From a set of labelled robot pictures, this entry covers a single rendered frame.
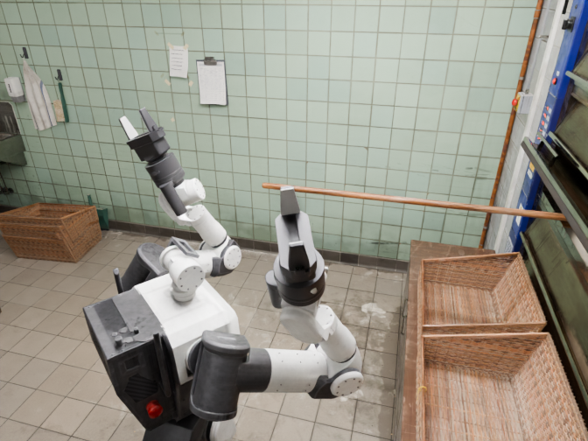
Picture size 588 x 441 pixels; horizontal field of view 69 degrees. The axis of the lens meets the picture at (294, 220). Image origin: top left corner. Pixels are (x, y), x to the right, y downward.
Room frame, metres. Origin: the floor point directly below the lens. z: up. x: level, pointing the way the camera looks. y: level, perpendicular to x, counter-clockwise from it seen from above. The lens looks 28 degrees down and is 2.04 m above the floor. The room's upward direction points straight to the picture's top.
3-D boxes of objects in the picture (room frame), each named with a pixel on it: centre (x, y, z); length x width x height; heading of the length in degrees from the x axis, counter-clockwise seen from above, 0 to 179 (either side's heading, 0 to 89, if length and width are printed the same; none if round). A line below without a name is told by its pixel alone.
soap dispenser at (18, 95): (3.71, 2.35, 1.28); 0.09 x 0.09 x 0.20; 75
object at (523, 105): (2.49, -1.31, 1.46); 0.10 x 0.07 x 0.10; 165
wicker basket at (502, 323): (1.65, -0.86, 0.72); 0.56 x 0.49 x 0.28; 166
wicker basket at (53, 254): (3.22, 2.07, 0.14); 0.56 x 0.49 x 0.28; 81
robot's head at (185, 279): (0.82, 0.26, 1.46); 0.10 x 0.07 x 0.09; 36
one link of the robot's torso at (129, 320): (0.78, 0.31, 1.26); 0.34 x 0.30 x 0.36; 36
